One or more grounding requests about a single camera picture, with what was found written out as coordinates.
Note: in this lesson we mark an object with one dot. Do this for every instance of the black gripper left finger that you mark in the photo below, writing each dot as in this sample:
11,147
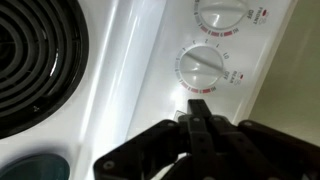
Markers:
160,150

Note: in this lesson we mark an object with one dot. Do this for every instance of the white electric stove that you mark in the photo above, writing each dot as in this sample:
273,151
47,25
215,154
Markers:
140,83

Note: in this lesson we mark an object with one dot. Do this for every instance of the black coil burner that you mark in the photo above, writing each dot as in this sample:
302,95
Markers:
36,60

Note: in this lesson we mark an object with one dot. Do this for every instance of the white knob marked front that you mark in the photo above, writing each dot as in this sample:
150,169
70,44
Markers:
221,13

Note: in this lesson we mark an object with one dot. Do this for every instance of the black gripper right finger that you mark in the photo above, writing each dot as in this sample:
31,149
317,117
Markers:
266,150

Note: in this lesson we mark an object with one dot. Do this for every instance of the white knob marked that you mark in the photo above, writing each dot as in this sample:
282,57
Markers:
221,13
201,66

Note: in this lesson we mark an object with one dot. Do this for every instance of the white knob marked rear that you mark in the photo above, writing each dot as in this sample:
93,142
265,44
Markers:
201,66

